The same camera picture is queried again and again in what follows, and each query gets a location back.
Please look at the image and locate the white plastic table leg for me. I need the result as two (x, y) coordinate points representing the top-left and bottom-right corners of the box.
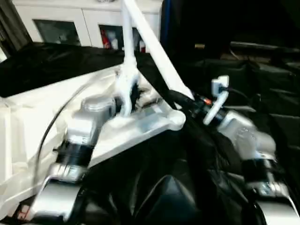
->
(121, 0), (137, 71)
(123, 0), (194, 109)

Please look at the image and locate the red carton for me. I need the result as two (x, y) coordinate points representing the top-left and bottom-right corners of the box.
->
(102, 32), (112, 49)

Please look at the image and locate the black cabinet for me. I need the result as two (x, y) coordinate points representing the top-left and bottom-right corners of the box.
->
(162, 0), (235, 54)

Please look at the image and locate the black plastic mat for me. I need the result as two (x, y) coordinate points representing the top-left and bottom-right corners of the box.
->
(0, 42), (300, 225)

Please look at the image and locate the white cabinet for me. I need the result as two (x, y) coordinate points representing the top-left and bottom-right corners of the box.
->
(12, 0), (164, 51)

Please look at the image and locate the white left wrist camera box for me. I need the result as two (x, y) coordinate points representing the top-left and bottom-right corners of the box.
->
(112, 68), (140, 118)

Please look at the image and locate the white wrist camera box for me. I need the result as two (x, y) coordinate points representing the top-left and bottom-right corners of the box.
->
(202, 76), (230, 126)
(112, 68), (140, 118)

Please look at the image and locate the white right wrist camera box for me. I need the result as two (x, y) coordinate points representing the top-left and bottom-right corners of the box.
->
(202, 76), (230, 126)

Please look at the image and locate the red cable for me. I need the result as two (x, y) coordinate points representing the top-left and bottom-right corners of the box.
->
(13, 205), (33, 222)

